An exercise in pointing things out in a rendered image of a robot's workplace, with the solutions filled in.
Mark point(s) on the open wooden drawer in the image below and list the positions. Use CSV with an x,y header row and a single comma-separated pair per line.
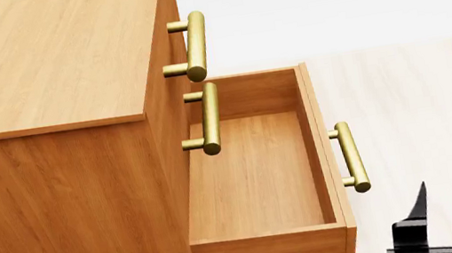
x,y
256,176

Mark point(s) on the wooden cabinet body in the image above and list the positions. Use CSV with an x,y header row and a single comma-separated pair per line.
x,y
56,158

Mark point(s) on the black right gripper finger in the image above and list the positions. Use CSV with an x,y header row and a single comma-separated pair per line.
x,y
415,226

